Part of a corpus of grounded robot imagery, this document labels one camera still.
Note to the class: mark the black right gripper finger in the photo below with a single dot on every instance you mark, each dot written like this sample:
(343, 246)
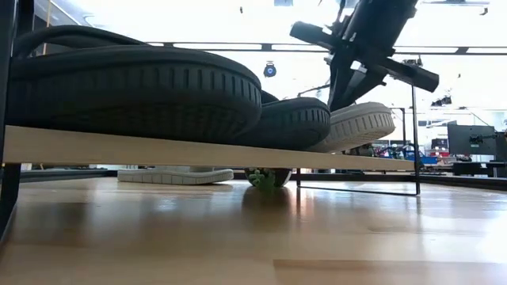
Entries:
(362, 85)
(338, 75)

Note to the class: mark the light grey rubber slide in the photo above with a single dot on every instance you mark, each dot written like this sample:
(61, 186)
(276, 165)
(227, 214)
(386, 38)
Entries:
(174, 177)
(360, 124)

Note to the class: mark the black rubber slide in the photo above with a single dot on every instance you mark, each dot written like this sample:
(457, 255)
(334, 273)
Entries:
(130, 95)
(293, 122)

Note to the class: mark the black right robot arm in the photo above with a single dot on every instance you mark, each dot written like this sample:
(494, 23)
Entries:
(380, 16)

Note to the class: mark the round black ceiling speaker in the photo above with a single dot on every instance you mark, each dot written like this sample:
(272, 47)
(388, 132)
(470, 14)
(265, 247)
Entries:
(270, 70)

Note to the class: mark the long ceiling light strip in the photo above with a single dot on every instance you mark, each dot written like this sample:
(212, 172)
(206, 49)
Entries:
(222, 46)

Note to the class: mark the dark computer monitor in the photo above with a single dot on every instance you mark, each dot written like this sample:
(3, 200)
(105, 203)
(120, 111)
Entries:
(471, 140)

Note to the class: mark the small potted succulent plant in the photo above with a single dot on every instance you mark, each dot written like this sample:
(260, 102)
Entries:
(265, 180)

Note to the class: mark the dark background desk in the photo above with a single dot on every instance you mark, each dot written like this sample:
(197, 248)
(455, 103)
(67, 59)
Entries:
(475, 168)

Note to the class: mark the wooden shelf with black frame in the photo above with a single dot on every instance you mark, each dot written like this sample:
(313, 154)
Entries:
(198, 152)

